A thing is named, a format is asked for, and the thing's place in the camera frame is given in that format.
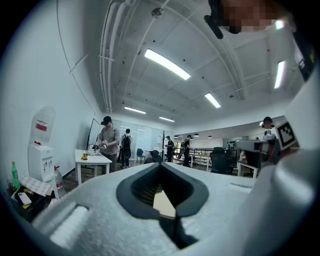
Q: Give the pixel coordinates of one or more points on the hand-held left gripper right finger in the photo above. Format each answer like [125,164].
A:
[220,200]

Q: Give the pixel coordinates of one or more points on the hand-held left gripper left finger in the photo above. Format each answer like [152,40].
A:
[105,200]

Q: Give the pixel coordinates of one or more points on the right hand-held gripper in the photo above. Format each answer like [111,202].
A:
[287,135]

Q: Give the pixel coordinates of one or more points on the white desk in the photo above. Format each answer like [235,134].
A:
[246,167]

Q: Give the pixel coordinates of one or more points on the black office chair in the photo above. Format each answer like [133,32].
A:
[220,160]

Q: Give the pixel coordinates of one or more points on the white rectangular table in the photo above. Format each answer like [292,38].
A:
[92,158]

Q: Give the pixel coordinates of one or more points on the wooden long table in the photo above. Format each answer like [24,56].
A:
[200,157]

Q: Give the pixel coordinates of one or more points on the yellow flower ornament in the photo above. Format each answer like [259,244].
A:
[84,157]

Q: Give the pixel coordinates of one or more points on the clear water jug red cap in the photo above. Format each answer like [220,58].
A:
[59,180]

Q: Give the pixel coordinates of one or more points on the ceiling strip light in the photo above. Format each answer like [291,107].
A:
[167,64]
[212,100]
[166,119]
[135,110]
[279,75]

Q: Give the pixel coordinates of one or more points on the blue chair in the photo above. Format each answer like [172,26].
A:
[140,153]

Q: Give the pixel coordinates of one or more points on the white patterned paper bag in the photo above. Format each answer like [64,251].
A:
[35,185]

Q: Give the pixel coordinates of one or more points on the black storage box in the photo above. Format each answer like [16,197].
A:
[32,208]

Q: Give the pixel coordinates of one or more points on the white water dispenser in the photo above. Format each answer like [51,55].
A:
[41,160]

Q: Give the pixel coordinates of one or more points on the white smartphone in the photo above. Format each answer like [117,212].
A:
[24,198]

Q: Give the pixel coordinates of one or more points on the dark coat rack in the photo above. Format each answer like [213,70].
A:
[163,140]

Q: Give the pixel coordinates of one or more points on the person's dark printed shirt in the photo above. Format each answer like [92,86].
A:
[306,72]

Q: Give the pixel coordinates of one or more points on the green plastic bottle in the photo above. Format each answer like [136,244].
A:
[15,175]

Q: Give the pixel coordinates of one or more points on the clear dispenser water jug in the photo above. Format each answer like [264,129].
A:
[42,125]

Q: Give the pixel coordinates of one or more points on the person's head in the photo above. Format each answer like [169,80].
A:
[250,15]

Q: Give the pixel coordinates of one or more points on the white ceiling pipes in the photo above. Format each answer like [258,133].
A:
[110,62]

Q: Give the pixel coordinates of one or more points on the round ceiling fixture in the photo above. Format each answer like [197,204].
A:
[157,12]

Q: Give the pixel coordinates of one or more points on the black head-mounted camera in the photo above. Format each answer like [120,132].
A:
[213,25]

